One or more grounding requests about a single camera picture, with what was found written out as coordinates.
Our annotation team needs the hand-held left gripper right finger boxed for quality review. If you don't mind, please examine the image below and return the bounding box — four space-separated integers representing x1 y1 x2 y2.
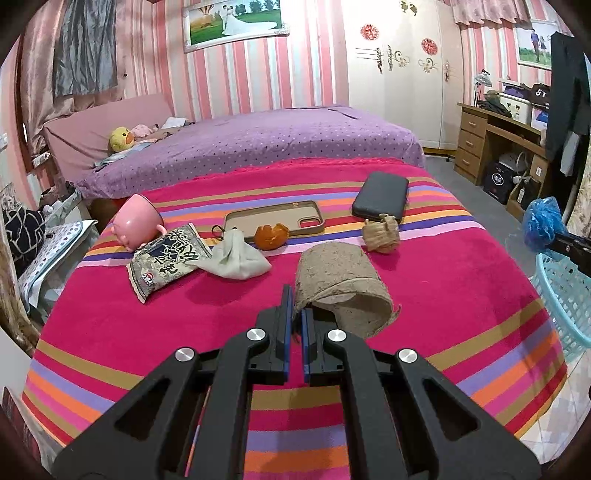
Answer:
300 308 541 480

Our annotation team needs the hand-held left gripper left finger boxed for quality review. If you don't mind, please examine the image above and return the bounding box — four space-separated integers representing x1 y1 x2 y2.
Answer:
51 284 296 480

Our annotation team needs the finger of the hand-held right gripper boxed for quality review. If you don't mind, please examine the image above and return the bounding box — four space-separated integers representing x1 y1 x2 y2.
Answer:
549 231 591 278

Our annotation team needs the blue plastic bag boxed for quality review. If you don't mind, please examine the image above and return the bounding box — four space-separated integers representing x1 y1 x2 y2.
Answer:
523 197 565 252

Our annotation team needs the light blue plastic basket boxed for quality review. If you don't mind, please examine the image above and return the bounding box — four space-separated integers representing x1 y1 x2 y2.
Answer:
530 251 591 363

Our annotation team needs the large brown cardboard tube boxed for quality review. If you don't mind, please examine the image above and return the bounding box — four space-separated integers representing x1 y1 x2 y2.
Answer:
293 242 400 339

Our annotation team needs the orange peel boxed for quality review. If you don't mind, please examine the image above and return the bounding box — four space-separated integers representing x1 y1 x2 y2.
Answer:
254 223 291 251

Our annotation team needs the tan phone case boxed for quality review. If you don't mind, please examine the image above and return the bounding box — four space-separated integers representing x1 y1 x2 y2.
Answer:
223 200 326 244

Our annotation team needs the crumpled brown paper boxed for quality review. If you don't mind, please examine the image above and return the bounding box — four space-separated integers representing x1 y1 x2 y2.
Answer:
361 215 400 254

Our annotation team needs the black patterned snack packet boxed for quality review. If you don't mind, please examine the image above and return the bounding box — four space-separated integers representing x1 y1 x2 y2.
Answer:
128 223 212 304

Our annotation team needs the striped pink blanket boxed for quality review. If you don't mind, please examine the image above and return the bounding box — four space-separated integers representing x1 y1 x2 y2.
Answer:
21 157 568 480

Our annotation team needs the wooden desk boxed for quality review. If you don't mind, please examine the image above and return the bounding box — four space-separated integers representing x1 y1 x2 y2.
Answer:
455 102 550 208

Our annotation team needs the white storage box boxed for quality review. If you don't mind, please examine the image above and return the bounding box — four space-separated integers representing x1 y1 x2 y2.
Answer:
499 90 534 125

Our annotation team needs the black hanging garment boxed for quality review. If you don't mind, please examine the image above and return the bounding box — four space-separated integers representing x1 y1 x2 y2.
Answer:
545 31 591 176

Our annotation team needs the dark clothes pile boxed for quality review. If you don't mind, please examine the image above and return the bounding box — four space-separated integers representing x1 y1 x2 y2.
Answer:
478 92 513 116

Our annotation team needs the black wallet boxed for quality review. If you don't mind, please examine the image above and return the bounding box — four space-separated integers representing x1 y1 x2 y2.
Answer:
352 172 410 225

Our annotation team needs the pink cup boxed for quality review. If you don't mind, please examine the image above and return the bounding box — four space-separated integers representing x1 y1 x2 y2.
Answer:
111 194 165 252

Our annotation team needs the desk lamp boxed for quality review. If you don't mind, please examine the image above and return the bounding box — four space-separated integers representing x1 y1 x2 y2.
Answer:
473 69 492 107

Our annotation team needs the purple dotted bedspread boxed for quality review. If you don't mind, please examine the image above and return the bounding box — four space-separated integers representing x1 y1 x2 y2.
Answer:
76 105 428 200

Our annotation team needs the small framed couple photo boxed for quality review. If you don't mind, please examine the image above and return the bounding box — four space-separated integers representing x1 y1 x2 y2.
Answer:
515 19 555 71

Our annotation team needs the white wardrobe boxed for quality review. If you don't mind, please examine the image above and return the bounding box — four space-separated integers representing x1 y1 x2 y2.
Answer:
342 0 465 155

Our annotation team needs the polka dot cushion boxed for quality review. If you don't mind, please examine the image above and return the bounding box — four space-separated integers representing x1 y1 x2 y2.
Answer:
18 219 100 315

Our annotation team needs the pink patterned short curtain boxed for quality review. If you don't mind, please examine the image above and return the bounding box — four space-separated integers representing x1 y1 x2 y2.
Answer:
450 0 532 26

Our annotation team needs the yellow duck plush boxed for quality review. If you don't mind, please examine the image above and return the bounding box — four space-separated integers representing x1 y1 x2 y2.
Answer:
108 127 136 153

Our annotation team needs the red plaid cloth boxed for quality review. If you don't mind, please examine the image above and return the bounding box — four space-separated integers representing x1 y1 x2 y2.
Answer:
0 385 47 467

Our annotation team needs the black and white patterned bag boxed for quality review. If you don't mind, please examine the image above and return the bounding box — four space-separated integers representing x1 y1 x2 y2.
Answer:
2 205 47 264

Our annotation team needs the pink bed headboard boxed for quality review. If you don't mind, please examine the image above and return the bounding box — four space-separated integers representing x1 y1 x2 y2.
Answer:
42 92 175 183

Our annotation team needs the framed wedding photo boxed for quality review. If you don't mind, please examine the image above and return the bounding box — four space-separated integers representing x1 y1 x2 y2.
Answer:
181 0 289 54

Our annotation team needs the grey hanging cloth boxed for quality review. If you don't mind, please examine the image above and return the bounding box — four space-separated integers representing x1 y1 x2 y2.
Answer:
52 0 118 99

